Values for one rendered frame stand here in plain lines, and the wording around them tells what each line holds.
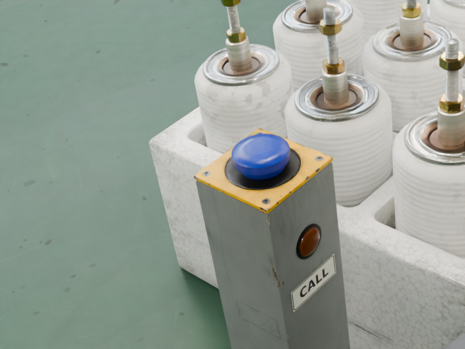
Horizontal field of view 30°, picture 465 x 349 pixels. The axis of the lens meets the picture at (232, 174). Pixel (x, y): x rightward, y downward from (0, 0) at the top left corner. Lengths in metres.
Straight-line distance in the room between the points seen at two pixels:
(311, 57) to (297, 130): 0.15
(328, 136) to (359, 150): 0.03
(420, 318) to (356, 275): 0.07
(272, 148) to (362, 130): 0.18
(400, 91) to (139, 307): 0.37
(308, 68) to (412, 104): 0.12
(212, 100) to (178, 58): 0.59
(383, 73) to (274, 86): 0.10
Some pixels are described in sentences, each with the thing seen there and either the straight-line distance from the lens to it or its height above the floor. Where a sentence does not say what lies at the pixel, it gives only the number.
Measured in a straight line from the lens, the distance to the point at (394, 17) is 0.99.
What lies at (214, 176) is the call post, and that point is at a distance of 0.60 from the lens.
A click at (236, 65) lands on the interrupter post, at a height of 0.26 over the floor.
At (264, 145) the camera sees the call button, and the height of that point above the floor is 0.33.
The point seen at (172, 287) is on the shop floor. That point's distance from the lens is 0.99.
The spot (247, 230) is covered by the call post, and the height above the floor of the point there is 0.29.
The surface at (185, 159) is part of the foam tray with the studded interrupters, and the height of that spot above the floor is 0.18.
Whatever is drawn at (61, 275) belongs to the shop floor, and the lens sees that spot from 1.05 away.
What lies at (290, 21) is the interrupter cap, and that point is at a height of 0.25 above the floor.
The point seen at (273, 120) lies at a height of 0.21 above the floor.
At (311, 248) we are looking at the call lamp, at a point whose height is 0.26.
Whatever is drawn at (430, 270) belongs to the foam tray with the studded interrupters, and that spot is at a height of 0.18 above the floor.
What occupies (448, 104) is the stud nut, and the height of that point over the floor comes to 0.29.
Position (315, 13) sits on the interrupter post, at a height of 0.26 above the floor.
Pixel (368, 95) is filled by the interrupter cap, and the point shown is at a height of 0.25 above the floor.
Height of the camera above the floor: 0.67
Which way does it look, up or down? 36 degrees down
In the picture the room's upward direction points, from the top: 10 degrees counter-clockwise
